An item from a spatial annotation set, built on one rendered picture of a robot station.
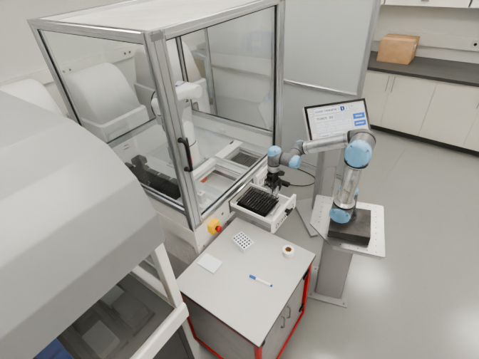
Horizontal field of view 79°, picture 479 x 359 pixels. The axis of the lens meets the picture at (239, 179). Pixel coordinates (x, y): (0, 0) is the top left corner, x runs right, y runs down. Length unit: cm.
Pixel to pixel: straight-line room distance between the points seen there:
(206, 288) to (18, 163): 109
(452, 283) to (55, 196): 280
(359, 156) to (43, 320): 132
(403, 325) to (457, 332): 35
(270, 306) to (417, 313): 139
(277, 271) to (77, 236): 113
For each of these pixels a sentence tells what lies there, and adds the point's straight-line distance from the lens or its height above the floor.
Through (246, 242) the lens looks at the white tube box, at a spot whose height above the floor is 79.
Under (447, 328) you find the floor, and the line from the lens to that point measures 276.
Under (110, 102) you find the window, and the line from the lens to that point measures 167.
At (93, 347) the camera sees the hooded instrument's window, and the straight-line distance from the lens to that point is 124.
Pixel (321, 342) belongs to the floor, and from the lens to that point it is 242.
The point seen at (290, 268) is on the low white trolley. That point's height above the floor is 76.
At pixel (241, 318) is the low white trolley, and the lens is 161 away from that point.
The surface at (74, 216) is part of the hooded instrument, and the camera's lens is 95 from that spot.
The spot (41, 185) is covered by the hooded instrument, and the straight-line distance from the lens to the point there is 98.
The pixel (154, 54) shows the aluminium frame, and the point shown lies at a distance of 123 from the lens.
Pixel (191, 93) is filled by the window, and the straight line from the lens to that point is 141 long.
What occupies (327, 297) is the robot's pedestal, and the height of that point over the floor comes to 2.
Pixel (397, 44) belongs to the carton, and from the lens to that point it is 457.
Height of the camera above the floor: 220
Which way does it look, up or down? 38 degrees down
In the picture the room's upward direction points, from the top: 5 degrees counter-clockwise
